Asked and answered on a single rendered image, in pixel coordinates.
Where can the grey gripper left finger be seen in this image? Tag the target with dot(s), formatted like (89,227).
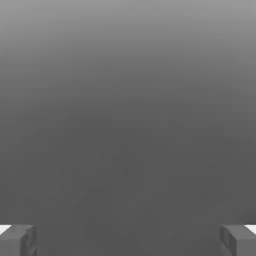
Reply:
(16,242)

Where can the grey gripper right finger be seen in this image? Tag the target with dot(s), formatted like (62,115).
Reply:
(240,242)

